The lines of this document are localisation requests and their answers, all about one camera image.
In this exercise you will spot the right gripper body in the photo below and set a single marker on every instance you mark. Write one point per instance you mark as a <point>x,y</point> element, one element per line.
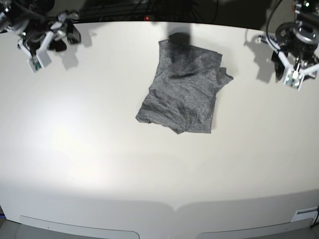
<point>36,31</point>

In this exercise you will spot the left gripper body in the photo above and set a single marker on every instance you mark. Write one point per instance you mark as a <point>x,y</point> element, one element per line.
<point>294,53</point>

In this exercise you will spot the grey heather long-sleeve shirt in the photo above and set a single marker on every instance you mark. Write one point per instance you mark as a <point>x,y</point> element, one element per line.
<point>182,96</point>

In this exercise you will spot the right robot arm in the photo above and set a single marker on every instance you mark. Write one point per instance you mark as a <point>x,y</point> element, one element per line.
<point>9,9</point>

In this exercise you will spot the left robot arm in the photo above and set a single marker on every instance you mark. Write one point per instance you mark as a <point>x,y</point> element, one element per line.
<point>305,23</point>

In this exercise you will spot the black power strip red light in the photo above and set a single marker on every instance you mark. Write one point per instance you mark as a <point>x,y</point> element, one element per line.
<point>155,16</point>

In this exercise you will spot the white label sticker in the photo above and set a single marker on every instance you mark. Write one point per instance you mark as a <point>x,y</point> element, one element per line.
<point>303,214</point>

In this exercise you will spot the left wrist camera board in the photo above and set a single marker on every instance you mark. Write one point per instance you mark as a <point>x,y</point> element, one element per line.
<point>293,79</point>

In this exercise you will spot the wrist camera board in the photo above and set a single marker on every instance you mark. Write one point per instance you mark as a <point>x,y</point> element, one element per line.
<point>40,61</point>
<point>293,79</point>

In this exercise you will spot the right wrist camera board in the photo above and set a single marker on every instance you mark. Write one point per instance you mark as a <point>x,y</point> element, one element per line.
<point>40,61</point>

